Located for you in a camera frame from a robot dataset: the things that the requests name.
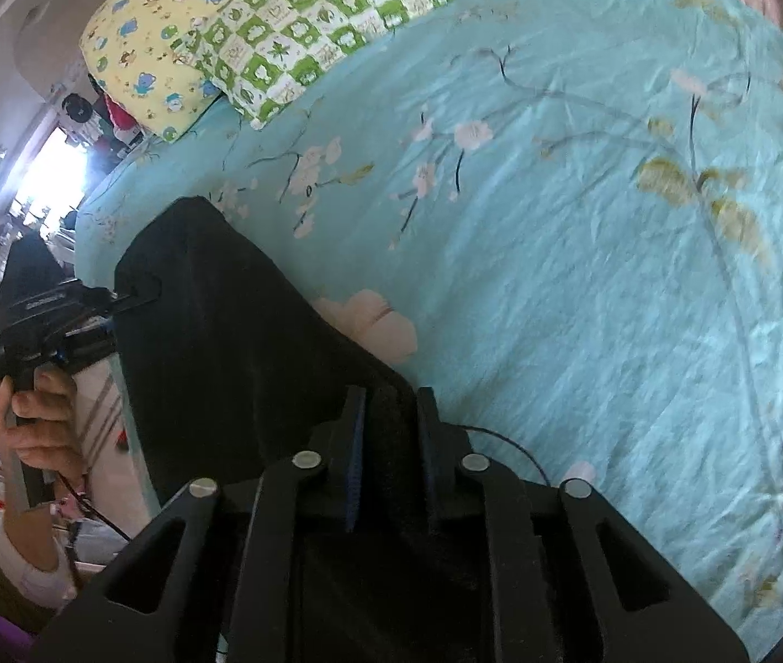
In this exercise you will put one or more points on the person's left hand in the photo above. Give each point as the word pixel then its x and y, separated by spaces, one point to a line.
pixel 39 426

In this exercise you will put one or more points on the teal floral bed sheet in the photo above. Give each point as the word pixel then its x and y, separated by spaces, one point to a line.
pixel 566 217

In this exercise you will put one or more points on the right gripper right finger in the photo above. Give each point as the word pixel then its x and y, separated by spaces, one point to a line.
pixel 494 592

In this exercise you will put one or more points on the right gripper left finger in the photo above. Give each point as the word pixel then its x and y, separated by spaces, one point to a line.
pixel 300 499

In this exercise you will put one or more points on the green checkered pillow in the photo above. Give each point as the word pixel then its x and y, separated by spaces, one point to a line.
pixel 263 54

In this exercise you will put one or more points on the left forearm white sleeve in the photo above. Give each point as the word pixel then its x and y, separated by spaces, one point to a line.
pixel 32 558

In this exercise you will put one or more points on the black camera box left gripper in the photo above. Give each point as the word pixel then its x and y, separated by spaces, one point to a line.
pixel 31 269

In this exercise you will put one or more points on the black pants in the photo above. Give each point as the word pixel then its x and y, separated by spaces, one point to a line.
pixel 230 369

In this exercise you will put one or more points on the yellow cartoon pillow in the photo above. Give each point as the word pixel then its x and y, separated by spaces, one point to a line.
pixel 128 46

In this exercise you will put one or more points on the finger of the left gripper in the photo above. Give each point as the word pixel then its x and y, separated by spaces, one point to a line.
pixel 142 293

